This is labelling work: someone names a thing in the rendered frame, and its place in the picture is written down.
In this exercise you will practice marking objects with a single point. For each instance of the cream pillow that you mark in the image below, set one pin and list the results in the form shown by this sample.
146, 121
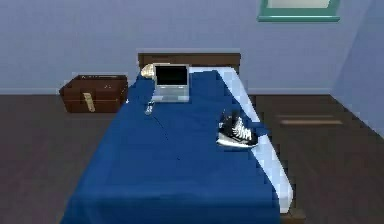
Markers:
147, 70

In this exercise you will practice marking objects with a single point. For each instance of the brown wooden chest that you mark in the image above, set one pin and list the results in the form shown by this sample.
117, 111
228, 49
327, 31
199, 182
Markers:
95, 93

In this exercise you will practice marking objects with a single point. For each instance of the teal framed window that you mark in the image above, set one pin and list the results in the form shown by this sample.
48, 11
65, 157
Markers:
298, 13

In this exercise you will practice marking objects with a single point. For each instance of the silver open laptop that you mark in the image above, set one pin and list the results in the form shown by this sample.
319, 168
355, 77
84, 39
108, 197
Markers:
171, 81

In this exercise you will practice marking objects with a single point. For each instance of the black and white sneaker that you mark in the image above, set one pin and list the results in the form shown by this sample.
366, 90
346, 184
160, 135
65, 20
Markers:
236, 133

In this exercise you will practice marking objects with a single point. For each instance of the bed with blue blanket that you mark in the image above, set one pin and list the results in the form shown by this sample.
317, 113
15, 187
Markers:
180, 156

